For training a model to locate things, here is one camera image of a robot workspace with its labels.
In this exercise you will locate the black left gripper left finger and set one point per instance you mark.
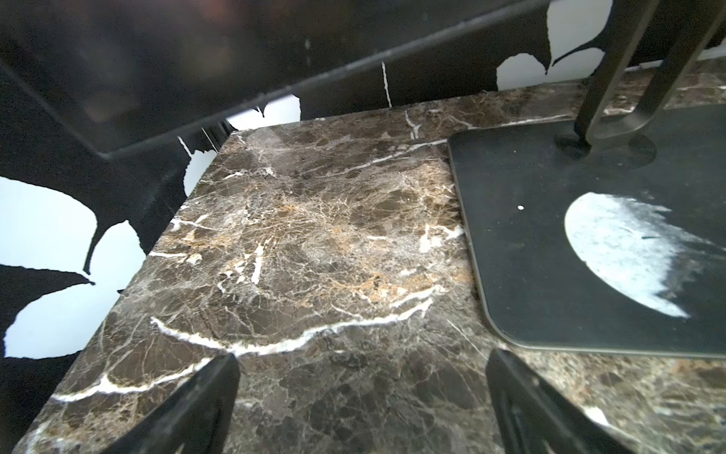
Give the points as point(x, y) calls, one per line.
point(194, 419)

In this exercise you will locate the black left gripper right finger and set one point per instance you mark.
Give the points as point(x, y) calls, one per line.
point(533, 417)

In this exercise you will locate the black monitor stand base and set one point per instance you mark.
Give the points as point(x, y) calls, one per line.
point(605, 234)

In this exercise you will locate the black computer monitor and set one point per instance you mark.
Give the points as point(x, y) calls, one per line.
point(121, 76)

